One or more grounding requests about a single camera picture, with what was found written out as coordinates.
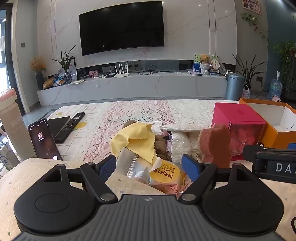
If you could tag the woven pink basket bag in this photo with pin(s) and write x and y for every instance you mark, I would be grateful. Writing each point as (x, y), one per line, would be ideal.
(246, 93)

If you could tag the blue water jug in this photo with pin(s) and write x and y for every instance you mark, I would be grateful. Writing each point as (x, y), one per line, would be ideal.
(274, 89)

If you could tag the long-leaf potted plant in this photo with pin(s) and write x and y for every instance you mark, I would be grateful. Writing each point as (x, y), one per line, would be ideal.
(248, 71)

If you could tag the black wall television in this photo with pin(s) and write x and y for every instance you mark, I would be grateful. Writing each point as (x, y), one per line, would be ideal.
(120, 27)

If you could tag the white flat box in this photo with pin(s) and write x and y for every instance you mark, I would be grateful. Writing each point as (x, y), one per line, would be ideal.
(196, 73)

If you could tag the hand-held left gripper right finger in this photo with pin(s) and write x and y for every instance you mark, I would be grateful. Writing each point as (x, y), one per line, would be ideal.
(190, 165)

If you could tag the beige speckled cloth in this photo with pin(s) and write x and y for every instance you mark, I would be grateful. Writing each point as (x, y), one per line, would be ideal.
(13, 185)

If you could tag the blue-grey trash can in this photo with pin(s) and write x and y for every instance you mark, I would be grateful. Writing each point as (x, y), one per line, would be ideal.
(234, 87)

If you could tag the orange cardboard box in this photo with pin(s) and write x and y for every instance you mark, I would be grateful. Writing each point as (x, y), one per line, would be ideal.
(275, 134)

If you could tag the hanging vine plant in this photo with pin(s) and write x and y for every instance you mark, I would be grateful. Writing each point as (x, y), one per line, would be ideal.
(253, 22)

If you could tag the yellow cloth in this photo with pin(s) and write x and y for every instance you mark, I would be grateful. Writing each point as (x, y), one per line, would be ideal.
(131, 139)

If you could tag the trailing pothos plant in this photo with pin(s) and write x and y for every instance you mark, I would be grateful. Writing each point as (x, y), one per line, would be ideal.
(288, 55)

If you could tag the orange-brown sponge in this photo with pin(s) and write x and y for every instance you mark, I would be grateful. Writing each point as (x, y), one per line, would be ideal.
(214, 141)

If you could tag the pink beige tumbler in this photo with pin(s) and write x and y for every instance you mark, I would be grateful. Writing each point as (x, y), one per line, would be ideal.
(13, 129)

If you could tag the framed wall photo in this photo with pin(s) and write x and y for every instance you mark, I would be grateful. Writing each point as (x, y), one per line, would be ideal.
(251, 6)

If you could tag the white tissue pack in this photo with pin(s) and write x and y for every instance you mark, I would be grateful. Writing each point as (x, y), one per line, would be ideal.
(180, 127)

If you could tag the clear plastic packet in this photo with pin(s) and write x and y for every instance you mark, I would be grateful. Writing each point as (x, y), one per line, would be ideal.
(133, 165)

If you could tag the painted picture card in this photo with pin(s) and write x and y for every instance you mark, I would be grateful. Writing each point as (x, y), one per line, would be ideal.
(197, 62)

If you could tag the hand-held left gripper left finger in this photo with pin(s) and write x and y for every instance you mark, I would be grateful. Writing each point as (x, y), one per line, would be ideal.
(107, 165)

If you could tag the black smartphone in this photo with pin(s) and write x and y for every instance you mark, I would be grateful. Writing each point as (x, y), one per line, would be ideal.
(45, 140)

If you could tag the yellow snack packet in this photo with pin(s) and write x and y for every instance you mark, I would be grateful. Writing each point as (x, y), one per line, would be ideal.
(166, 175)

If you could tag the bread in plastic bag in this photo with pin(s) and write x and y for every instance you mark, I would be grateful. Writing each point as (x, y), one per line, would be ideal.
(49, 83)

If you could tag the decorative plate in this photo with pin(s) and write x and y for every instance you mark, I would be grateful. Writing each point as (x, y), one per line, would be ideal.
(222, 69)

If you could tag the round white hand fan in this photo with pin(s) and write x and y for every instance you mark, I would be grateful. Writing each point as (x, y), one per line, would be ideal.
(214, 64)

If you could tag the white printed carton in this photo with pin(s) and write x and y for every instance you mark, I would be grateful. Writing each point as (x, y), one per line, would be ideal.
(8, 157)

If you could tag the brown plush toy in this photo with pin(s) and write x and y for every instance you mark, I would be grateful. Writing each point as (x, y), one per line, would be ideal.
(160, 144)

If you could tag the black tablet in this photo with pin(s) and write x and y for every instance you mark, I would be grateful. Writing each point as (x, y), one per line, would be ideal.
(57, 125)

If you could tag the red box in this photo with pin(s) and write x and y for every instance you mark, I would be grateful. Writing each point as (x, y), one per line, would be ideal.
(238, 113)

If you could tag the white marble television console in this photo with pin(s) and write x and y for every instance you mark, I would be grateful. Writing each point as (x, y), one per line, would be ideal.
(138, 88)

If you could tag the yellow dried flowers in vase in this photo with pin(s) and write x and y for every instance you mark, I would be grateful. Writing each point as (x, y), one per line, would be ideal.
(38, 64)

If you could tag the white towel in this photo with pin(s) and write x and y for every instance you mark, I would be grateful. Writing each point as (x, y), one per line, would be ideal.
(185, 144)

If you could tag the green plant in glass vase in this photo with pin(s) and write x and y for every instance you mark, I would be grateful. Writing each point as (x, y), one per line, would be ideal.
(66, 67)

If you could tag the white router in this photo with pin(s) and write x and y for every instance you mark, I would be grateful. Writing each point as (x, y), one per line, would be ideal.
(121, 74)

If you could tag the teddy bear bouquet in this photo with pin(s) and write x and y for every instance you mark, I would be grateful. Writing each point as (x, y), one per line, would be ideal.
(204, 63)

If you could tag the black remote control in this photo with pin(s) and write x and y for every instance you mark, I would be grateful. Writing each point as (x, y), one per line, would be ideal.
(69, 126)

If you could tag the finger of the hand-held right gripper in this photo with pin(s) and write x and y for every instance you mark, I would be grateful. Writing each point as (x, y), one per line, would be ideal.
(292, 146)

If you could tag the pink photo card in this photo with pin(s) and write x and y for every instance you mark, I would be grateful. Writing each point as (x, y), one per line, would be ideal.
(93, 74)

